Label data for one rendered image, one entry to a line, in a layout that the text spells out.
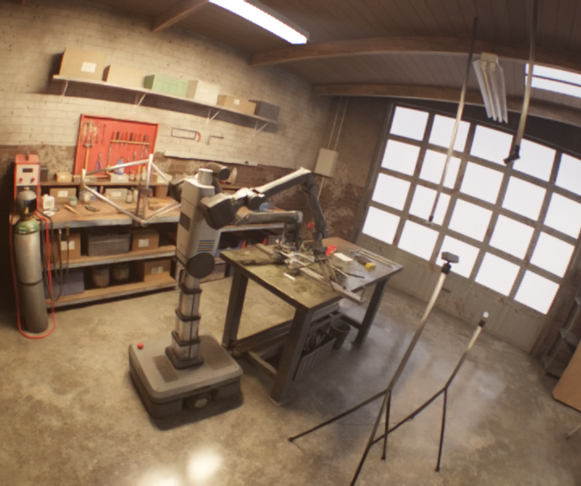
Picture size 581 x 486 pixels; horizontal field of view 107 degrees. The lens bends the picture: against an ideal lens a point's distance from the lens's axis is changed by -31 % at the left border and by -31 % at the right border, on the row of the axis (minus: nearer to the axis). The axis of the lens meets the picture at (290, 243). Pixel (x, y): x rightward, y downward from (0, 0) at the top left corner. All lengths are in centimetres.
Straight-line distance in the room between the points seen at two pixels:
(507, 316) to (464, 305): 70
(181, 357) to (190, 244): 75
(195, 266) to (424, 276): 382
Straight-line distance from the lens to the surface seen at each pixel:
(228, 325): 235
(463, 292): 478
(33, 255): 243
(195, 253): 159
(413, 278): 492
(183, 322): 184
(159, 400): 188
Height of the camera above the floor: 164
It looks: 17 degrees down
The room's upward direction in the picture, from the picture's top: 14 degrees clockwise
